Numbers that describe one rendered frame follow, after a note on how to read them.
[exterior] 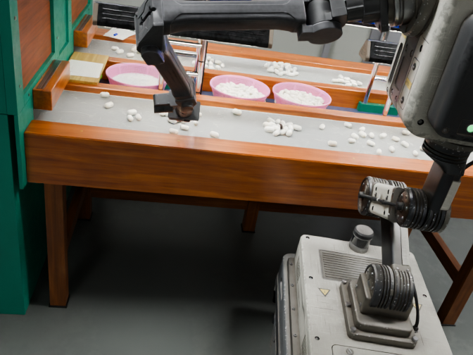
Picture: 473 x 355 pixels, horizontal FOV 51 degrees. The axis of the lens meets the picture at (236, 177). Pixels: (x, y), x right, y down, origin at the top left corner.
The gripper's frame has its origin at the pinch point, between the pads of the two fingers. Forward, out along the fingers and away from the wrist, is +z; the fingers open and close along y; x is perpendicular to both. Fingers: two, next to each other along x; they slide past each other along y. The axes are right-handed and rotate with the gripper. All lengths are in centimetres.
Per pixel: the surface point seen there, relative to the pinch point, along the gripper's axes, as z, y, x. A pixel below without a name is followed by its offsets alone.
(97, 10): -4.8, 31.9, -31.8
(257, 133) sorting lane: 11.3, -28.2, 0.3
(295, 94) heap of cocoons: 47, -51, -28
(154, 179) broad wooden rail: 0.5, 7.5, 22.8
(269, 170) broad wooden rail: -3.6, -30.9, 16.4
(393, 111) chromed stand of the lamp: 54, -102, -28
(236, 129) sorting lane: 12.1, -20.5, -0.4
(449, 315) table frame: 40, -124, 65
